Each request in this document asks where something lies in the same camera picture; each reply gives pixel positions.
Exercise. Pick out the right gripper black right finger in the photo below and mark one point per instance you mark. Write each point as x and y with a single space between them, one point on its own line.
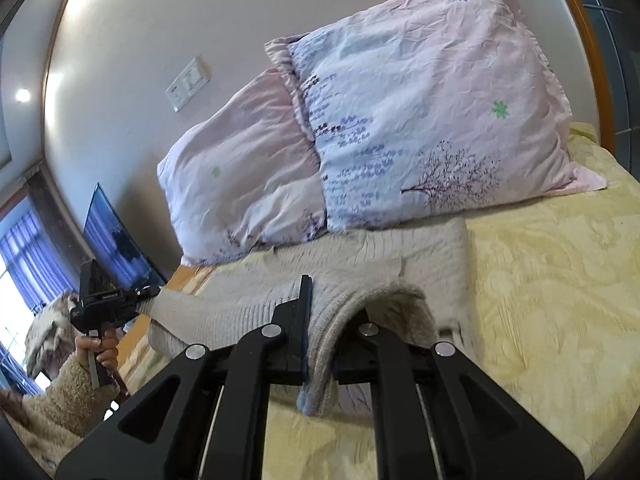
437 415

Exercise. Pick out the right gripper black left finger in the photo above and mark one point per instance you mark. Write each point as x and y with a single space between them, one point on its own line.
204 416

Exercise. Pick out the beige cable knit sweater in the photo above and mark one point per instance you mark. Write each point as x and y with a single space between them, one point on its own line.
414 280

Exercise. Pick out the pile of clothes by window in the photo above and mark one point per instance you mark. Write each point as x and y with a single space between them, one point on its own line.
50 339

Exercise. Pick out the person's left hand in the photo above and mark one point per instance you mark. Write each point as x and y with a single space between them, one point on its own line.
100 349

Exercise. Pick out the blue window curtain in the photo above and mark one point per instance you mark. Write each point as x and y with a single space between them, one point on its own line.
31 277

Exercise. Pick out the dark flat screen television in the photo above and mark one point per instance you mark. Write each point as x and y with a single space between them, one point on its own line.
114 247

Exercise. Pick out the beige fleece left sleeve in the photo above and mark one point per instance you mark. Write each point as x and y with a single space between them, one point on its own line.
52 423

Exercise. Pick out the yellow patterned bed sheet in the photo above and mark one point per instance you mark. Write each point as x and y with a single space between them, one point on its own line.
555 287

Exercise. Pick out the pink rear pillow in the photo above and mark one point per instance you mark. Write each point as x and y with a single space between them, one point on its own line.
245 179

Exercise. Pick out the pink floral front pillow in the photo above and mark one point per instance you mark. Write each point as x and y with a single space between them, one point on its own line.
419 108

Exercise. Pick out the white wall switch plate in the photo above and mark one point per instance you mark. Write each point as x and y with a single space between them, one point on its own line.
187 84

